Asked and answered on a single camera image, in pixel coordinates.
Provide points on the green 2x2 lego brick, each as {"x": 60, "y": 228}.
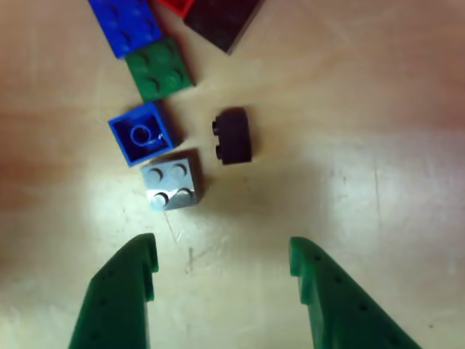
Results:
{"x": 160, "y": 69}

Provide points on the blue 2x2 lego brick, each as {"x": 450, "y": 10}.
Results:
{"x": 141, "y": 136}

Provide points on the grey 2x2 lego brick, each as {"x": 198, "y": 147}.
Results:
{"x": 170, "y": 181}

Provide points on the blue 2x4 lego brick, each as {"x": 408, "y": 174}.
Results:
{"x": 123, "y": 25}

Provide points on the small black lego piece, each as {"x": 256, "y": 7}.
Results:
{"x": 236, "y": 136}

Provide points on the black 2x4 lego brick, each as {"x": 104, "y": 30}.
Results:
{"x": 221, "y": 25}

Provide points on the red 2x4 lego brick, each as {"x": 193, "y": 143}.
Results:
{"x": 176, "y": 5}

